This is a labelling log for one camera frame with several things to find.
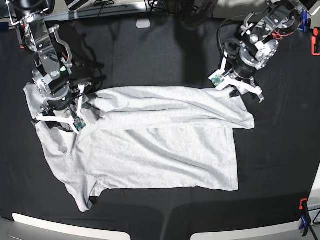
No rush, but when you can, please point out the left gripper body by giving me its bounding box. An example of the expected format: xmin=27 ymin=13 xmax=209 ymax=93
xmin=224 ymin=47 xmax=258 ymax=83

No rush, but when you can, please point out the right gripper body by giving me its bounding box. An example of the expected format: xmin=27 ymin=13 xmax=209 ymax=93
xmin=38 ymin=84 xmax=85 ymax=113

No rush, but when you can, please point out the grey t-shirt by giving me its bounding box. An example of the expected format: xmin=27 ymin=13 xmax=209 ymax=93
xmin=35 ymin=86 xmax=255 ymax=212

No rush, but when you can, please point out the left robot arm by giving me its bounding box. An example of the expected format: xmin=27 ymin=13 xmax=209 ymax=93
xmin=209 ymin=0 xmax=317 ymax=102

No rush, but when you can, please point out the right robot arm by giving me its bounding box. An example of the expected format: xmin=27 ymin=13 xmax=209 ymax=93
xmin=5 ymin=0 xmax=91 ymax=134

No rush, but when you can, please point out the blue clamp top right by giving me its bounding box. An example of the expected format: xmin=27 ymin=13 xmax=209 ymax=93
xmin=298 ymin=11 xmax=312 ymax=33

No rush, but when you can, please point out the orange clamp top right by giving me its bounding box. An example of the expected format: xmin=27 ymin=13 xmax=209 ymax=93
xmin=311 ymin=27 xmax=320 ymax=56

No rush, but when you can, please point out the orange blue clamp bottom right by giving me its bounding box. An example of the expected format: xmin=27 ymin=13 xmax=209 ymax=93
xmin=298 ymin=198 xmax=310 ymax=237

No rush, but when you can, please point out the black cable bundle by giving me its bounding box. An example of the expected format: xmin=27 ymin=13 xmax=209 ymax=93
xmin=146 ymin=0 xmax=218 ymax=30

